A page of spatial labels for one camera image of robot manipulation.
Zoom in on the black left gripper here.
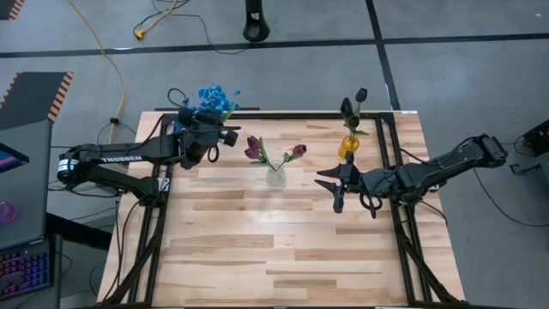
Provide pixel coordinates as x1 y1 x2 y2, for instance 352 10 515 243
178 106 242 171

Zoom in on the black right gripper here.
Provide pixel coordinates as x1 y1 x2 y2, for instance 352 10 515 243
314 150 365 215

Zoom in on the yellow glass vase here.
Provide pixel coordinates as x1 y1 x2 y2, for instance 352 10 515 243
337 135 360 161

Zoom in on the patterned clear glass vase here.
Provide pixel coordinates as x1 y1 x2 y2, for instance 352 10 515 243
265 160 287 188

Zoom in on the large hazard striped black mat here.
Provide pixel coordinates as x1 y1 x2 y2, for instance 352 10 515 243
0 71 75 132

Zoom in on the grey desk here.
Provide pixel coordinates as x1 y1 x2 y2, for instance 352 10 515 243
0 119 63 309

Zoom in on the dark screen with coloured display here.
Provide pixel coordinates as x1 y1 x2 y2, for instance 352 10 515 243
0 142 30 173

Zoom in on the black equipment box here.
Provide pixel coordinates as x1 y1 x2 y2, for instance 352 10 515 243
510 118 549 177

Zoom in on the pink round object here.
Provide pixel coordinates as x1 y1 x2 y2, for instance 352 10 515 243
0 201 19 225

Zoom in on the small hazard striped black mat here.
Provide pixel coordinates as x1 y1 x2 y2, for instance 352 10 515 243
0 0 27 21

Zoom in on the backlit keyboard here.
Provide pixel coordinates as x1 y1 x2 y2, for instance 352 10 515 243
0 239 55 301

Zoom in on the black aluminium table frame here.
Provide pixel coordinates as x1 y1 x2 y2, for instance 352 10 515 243
100 112 468 308

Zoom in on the thick yellow cable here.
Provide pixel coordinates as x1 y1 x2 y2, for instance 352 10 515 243
68 0 126 147

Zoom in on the yellow cable with plug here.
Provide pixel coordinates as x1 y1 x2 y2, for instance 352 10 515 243
133 0 179 42

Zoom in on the black pedestal stand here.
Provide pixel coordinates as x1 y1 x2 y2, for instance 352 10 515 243
242 0 271 43

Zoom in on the thin black floor cable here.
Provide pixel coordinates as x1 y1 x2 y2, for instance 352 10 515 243
470 136 549 228

